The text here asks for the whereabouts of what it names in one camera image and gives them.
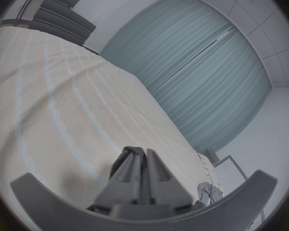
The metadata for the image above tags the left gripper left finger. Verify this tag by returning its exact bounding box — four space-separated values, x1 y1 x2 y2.
94 153 141 205

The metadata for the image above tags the grey bedside table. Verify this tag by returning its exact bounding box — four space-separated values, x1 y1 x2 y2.
194 147 218 163

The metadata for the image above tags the white printed pillow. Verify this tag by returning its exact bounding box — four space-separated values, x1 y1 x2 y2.
197 153 223 189

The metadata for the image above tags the bed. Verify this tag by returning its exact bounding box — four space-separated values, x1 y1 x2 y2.
0 26 247 214

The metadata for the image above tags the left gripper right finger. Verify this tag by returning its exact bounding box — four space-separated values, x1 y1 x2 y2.
142 149 193 205

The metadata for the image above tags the grey garment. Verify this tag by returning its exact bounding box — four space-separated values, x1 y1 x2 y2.
197 182 223 205

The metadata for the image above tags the blue-green curtain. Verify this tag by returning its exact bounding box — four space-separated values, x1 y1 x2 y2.
100 0 234 94
151 28 272 153

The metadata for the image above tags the black T-shirt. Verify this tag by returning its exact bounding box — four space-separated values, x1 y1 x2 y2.
109 146 147 177

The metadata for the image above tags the black chest of drawers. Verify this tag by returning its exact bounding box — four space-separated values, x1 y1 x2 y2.
29 0 97 45

